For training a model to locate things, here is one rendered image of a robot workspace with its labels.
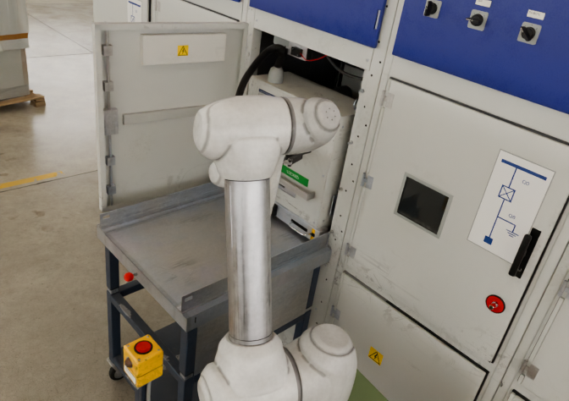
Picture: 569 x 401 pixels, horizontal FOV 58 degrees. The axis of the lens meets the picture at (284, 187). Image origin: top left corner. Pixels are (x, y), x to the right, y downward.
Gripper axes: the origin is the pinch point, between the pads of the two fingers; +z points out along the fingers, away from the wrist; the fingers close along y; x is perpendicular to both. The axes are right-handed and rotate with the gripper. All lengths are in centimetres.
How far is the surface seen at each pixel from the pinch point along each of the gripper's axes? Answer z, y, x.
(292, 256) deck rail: -12.1, 13.8, -35.7
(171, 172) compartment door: -23, -53, -28
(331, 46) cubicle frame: 7.4, -2.0, 37.7
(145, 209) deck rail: -42, -41, -35
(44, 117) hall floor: 31, -355, -123
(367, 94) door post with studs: 7.4, 17.2, 26.5
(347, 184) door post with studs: 7.4, 17.4, -8.4
